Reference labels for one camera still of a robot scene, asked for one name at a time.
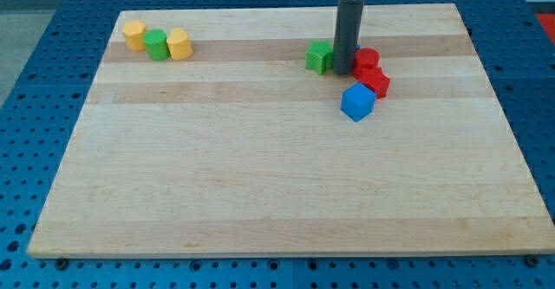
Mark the green star block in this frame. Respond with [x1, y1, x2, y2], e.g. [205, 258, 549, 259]
[305, 40, 333, 75]

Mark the red star block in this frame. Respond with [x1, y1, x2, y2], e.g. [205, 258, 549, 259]
[352, 67, 390, 99]

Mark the wooden board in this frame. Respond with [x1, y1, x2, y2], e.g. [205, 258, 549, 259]
[28, 3, 554, 259]

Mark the blue cube block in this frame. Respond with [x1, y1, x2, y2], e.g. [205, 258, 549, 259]
[340, 82, 376, 122]

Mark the red cylinder block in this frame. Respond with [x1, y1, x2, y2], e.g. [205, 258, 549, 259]
[354, 48, 381, 69]

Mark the yellow heart block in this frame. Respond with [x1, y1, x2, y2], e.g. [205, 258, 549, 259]
[166, 28, 193, 60]

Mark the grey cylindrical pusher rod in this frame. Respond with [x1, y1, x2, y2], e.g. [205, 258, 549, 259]
[333, 0, 365, 76]

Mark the green cylinder block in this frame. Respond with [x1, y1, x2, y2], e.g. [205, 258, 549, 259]
[143, 29, 170, 61]

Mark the yellow hexagon block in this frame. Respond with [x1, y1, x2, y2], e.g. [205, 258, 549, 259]
[121, 20, 147, 51]

